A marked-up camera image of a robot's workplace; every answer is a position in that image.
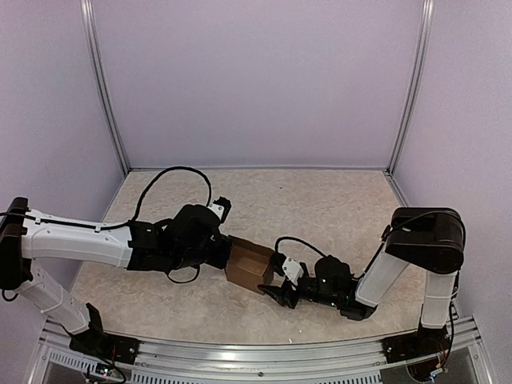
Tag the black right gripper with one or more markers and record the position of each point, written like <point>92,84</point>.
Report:
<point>279,294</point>

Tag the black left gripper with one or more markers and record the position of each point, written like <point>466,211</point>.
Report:
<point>220,262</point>

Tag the brown cardboard box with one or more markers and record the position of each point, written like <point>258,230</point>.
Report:
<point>249,265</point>

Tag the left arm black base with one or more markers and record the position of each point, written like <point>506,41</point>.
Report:
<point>94,341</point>

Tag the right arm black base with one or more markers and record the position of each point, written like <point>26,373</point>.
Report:
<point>417,344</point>

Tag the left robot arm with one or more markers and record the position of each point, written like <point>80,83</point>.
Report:
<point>190,239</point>

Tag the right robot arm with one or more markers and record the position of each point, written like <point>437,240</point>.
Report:
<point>432,239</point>

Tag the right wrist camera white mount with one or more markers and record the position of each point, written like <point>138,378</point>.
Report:
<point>288,268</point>

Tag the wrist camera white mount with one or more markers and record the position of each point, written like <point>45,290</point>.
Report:
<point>221,207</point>
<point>288,268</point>

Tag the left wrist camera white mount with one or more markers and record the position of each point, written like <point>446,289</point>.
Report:
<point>221,207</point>

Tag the left aluminium frame post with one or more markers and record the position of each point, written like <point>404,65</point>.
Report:
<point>88,19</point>

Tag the aluminium frame post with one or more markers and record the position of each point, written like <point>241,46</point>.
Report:
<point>413,88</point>
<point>88,19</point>

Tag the right aluminium frame post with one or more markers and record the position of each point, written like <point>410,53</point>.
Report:
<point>413,88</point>

